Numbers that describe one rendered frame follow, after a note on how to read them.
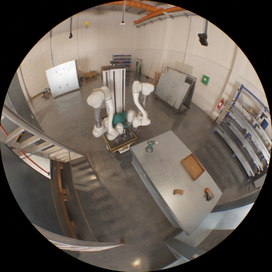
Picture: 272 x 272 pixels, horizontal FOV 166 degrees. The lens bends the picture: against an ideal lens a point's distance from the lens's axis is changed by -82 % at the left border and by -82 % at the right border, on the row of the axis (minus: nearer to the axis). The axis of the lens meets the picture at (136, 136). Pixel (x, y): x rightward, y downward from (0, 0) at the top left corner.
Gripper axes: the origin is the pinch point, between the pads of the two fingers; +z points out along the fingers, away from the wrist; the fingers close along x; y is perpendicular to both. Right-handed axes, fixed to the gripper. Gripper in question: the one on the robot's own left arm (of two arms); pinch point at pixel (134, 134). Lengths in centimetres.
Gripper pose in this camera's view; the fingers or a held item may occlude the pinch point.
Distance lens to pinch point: 171.2
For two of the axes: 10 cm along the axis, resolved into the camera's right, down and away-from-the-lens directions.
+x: 8.3, -3.8, 4.1
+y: 5.5, 6.5, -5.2
